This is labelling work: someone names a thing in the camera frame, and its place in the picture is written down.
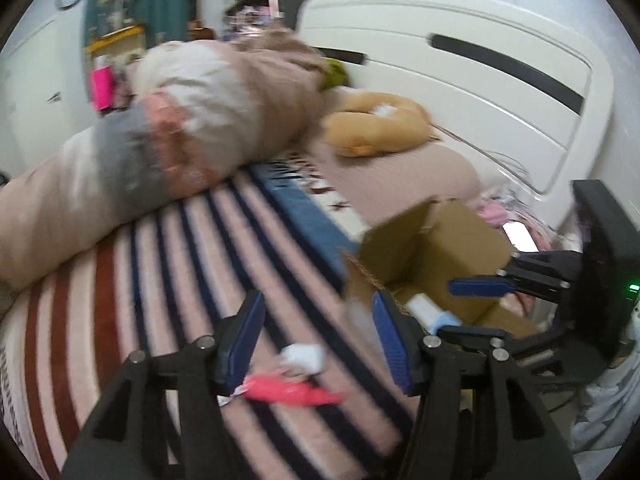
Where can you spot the bright pink bag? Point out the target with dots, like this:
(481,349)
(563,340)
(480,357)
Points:
(103,87)

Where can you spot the white tube with blue cap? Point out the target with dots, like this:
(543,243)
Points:
(425,310)

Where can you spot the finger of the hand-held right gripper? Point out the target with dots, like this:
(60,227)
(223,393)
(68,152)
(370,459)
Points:
(480,287)
(475,334)

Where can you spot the pink cloth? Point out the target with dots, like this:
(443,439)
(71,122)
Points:
(492,212)

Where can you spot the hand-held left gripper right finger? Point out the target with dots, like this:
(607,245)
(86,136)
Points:
(390,345)

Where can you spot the brown cardboard box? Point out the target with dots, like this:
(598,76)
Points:
(450,240)

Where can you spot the rolled beige patchwork quilt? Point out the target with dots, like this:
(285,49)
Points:
(200,110)

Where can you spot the pink and white wrapper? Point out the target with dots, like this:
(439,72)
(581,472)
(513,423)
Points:
(285,390)

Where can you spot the yellow plush toy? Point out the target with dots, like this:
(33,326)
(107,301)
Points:
(370,127)

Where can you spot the white bed headboard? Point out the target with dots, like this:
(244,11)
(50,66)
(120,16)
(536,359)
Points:
(450,95)

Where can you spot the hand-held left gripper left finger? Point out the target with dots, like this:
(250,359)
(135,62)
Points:
(245,340)

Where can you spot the striped bed sheet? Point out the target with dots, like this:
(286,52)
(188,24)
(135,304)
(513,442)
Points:
(150,270)

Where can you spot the white wardrobe door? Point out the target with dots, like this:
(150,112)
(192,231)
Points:
(35,95)

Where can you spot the green plush toy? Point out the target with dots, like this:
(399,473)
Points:
(336,74)

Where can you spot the grey star print cloth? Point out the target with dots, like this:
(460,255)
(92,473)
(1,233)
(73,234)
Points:
(605,405)

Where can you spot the smartphone with lit screen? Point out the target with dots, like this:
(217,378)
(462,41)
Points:
(520,236)

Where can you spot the small white crumpled object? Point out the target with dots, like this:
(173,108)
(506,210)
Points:
(302,357)

